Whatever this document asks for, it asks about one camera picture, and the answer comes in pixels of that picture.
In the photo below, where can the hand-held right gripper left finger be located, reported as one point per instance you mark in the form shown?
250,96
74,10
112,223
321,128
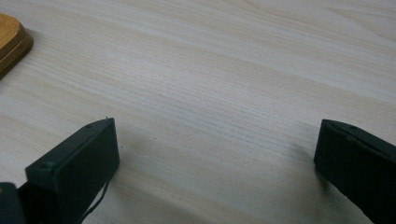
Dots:
77,165

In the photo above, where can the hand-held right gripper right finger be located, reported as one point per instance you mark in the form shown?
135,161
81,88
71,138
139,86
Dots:
358,165

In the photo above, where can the slotted wooden board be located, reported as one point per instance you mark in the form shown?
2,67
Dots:
11,40

